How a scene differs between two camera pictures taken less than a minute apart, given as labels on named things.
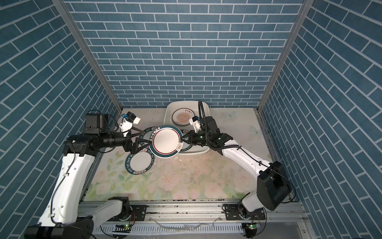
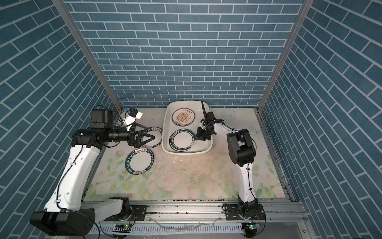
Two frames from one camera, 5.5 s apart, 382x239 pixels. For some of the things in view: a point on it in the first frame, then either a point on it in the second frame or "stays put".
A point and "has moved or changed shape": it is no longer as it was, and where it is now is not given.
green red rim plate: [166, 141] has moved or changed shape
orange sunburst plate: [181, 116] stays put
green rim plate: [140, 162] stays put
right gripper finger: [190, 135] → [199, 136]
